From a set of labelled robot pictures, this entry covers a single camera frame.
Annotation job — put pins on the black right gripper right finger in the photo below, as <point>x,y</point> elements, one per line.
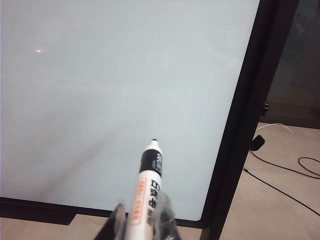
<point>167,217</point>

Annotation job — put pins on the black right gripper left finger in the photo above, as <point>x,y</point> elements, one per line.
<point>113,225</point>

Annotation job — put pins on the white black whiteboard marker pen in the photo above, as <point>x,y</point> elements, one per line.
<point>145,195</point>

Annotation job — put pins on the small black box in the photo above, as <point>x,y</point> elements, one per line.
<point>265,105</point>

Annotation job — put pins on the whiteboard with black frame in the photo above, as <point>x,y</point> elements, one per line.
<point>125,87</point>

